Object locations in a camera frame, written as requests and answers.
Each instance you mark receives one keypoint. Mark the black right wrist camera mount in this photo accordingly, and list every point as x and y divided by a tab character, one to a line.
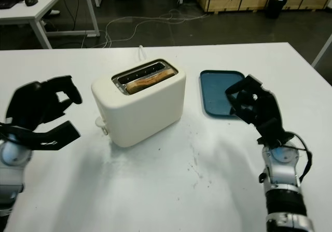
272	133

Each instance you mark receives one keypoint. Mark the silver toaster dial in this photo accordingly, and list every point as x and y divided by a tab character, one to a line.
105	130

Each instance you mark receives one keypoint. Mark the black trash bin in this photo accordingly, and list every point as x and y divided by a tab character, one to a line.
276	6

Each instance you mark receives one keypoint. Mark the white slanted table leg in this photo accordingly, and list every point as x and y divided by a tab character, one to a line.
321	51

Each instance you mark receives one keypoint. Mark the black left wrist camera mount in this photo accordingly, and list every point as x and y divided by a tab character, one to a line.
52	138

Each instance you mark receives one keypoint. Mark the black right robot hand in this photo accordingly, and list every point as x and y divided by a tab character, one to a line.
264	104

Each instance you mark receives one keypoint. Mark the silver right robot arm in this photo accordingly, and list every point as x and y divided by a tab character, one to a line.
282	172

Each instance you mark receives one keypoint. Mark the small white floor object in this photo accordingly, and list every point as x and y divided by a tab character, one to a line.
54	12

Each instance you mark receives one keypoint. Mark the white toaster lever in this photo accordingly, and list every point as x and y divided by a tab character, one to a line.
99	122

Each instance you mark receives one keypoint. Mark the white office desk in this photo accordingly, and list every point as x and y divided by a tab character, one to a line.
33	10

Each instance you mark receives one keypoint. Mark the white two-slot toaster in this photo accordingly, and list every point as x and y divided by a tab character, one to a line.
145	115

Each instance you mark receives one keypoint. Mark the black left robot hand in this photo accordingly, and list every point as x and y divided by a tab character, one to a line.
28	104

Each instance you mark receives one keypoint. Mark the blue plastic tray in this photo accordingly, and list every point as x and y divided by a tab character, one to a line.
215	94

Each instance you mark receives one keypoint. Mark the toasted bread slice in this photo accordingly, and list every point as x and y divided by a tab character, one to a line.
147	82

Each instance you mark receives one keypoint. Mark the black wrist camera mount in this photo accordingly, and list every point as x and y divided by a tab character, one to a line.
52	138
272	133

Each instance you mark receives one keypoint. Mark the black computer mouse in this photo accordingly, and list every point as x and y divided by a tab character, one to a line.
31	1

